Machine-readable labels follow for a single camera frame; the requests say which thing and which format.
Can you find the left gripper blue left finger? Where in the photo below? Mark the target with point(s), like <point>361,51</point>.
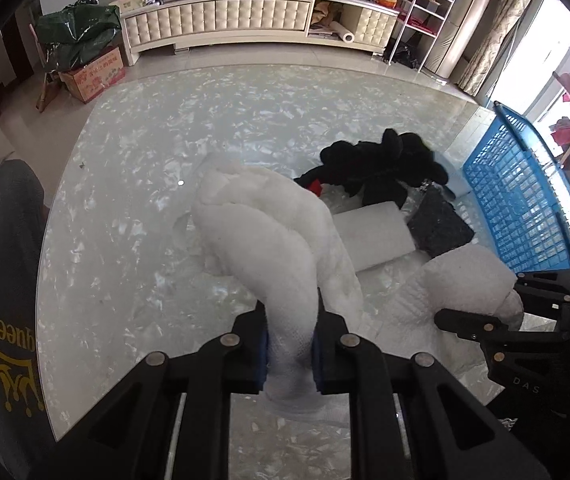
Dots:
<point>250,355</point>

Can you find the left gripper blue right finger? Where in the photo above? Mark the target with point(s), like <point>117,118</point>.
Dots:
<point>334,358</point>

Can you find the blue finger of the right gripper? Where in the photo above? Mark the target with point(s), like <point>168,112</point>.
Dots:
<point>544,293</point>
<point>467,325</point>

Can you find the white quilted towel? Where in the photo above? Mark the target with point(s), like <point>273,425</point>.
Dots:
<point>470,279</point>

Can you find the blue plastic basket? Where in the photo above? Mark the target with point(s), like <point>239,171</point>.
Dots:
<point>522,192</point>

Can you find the white fluffy towel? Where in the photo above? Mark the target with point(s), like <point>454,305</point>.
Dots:
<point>279,240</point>

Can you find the black dragon plush toy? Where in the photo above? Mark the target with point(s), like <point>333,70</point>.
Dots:
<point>379,172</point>

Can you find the white sponge block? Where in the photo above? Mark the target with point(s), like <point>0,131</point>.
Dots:
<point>374,235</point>

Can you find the grey blue cloth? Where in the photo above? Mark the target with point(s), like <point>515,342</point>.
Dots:
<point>457,185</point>

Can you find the beige patterned curtain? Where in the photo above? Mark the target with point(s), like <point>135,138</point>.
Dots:
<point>505,18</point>

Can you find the white metal shelf rack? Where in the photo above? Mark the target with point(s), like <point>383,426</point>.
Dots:
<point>419,25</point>

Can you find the white paper roll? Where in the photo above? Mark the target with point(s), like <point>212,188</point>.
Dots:
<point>343,33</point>

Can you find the white floor air conditioner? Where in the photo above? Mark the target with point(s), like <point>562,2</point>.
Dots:
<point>455,34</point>

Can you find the printed cardboard box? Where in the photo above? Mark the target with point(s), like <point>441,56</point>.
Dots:
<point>91,80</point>

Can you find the cream tufted tv cabinet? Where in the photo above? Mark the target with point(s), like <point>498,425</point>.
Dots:
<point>184,24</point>

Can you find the dark green bag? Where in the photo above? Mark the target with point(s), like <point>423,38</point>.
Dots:
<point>77,34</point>

